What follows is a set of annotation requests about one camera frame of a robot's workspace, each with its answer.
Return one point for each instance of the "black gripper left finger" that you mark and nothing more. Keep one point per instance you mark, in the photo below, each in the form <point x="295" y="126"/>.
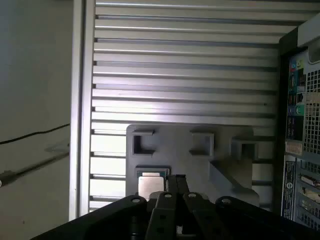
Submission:
<point x="100" y="220"/>

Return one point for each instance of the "black open PC case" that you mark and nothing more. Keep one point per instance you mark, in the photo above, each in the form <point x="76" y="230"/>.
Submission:
<point x="307" y="125"/>

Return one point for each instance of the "silver green CPU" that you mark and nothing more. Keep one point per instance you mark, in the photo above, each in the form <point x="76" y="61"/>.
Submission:
<point x="150" y="185"/>

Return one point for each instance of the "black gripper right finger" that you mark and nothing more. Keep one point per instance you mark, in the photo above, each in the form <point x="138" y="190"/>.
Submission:
<point x="250" y="220"/>

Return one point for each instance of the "grey plastic parts rack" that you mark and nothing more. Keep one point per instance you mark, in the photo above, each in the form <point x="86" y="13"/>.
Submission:
<point x="177" y="155"/>

